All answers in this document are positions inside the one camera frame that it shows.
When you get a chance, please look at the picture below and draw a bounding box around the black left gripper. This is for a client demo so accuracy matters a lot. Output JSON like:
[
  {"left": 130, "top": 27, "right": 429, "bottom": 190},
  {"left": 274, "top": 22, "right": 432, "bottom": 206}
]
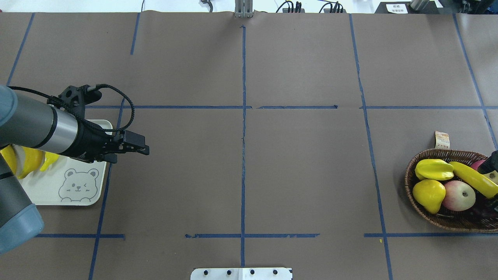
[{"left": 69, "top": 119, "right": 150, "bottom": 164}]

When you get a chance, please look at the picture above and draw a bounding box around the yellow banana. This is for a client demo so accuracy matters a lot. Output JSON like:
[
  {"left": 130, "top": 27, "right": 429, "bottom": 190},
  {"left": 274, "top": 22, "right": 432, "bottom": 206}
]
[
  {"left": 40, "top": 151, "right": 60, "bottom": 172},
  {"left": 17, "top": 147, "right": 44, "bottom": 179},
  {"left": 0, "top": 145, "right": 18, "bottom": 174},
  {"left": 449, "top": 161, "right": 498, "bottom": 199}
]

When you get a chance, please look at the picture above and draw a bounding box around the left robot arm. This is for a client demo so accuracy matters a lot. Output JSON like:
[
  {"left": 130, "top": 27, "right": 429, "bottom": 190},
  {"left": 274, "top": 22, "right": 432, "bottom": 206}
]
[{"left": 1, "top": 84, "right": 149, "bottom": 254}]

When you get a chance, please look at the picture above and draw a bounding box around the brown wicker basket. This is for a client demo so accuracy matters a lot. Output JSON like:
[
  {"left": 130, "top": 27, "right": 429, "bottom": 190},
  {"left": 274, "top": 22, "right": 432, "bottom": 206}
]
[{"left": 404, "top": 149, "right": 498, "bottom": 233}]

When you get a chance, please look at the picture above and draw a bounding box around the dark purple fruit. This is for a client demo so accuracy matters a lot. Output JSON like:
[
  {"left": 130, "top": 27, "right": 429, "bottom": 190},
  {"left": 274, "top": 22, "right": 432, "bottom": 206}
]
[{"left": 468, "top": 194, "right": 498, "bottom": 219}]

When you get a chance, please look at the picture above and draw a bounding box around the red pink apple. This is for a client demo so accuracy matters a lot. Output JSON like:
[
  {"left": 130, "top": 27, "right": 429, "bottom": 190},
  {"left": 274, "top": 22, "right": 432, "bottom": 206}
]
[{"left": 470, "top": 159, "right": 486, "bottom": 171}]

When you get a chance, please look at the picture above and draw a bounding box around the paper price tag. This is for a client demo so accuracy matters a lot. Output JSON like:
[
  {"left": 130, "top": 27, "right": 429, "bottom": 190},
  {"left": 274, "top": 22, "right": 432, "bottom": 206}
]
[{"left": 434, "top": 131, "right": 451, "bottom": 150}]

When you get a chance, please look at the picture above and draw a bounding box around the yellow starfruit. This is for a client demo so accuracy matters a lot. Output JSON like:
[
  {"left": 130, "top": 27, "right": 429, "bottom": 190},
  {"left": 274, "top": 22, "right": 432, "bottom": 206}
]
[{"left": 415, "top": 159, "right": 454, "bottom": 181}]

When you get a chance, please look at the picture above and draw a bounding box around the white rectangular bear tray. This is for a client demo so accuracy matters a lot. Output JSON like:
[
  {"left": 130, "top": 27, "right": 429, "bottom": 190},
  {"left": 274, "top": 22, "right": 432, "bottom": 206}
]
[{"left": 16, "top": 119, "right": 113, "bottom": 207}]

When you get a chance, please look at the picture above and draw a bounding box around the yellow lemon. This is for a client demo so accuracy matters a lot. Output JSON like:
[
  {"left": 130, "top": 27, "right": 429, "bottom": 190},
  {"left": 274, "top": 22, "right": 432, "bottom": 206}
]
[{"left": 412, "top": 179, "right": 446, "bottom": 214}]

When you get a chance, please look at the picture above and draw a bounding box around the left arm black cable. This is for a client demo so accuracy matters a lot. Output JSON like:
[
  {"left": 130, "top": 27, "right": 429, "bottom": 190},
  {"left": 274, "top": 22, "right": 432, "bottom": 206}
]
[{"left": 8, "top": 84, "right": 135, "bottom": 135}]

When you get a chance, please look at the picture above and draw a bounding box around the aluminium frame post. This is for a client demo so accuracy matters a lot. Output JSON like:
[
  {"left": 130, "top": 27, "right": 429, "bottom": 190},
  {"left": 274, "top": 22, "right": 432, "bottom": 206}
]
[{"left": 234, "top": 0, "right": 254, "bottom": 18}]

